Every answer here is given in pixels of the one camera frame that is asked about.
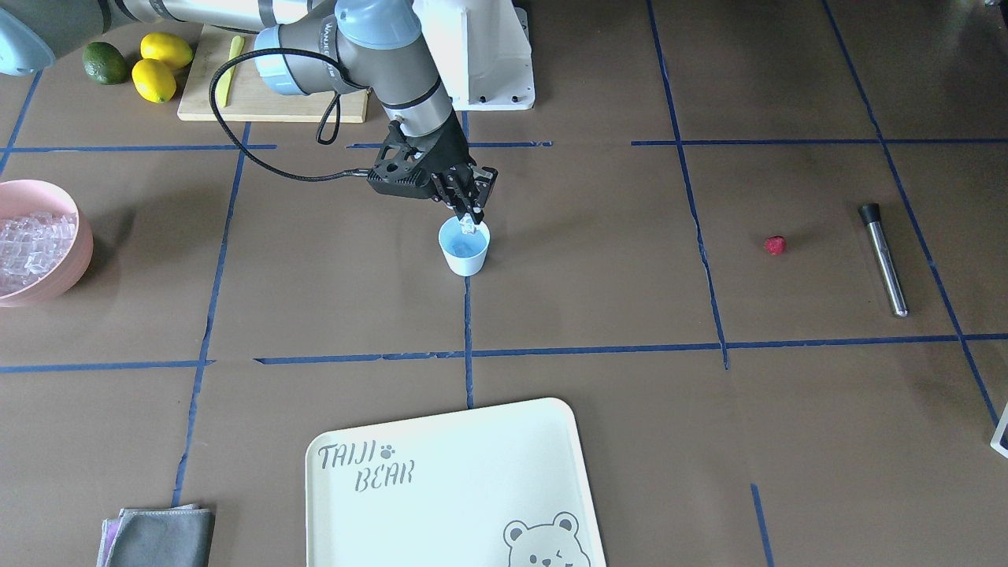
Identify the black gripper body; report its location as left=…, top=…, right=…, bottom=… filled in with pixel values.
left=367, top=112, right=493, bottom=203

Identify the clear ice cube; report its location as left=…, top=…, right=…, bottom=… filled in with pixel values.
left=458, top=214, right=478, bottom=236

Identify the blue plastic cup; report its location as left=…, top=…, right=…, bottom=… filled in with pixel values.
left=438, top=217, right=491, bottom=277

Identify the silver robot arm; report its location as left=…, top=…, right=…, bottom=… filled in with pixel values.
left=1, top=1, right=498, bottom=224

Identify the pile of clear ice cubes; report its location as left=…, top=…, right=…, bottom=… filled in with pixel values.
left=1, top=211, right=79, bottom=295

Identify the wooden cutting board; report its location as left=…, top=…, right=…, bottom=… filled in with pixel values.
left=176, top=25, right=332, bottom=123

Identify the yellow knife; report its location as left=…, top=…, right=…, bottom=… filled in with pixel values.
left=213, top=35, right=245, bottom=108

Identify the yellow lemon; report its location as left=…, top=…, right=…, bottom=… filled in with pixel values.
left=140, top=32, right=194, bottom=69
left=131, top=58, right=177, bottom=104

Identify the cream bear tray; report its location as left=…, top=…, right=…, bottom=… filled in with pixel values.
left=305, top=396, right=607, bottom=566

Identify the red strawberry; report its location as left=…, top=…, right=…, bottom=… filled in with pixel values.
left=764, top=235, right=788, bottom=256

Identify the green avocado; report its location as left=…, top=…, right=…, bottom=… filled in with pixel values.
left=81, top=42, right=130, bottom=86

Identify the pink bowl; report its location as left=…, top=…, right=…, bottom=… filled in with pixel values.
left=1, top=180, right=94, bottom=306

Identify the metal muddler stick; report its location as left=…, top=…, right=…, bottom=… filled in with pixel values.
left=858, top=203, right=910, bottom=318

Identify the folded grey cloth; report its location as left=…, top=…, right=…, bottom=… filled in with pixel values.
left=96, top=505, right=215, bottom=566

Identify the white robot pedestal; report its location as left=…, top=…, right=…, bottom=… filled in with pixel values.
left=413, top=1, right=536, bottom=112

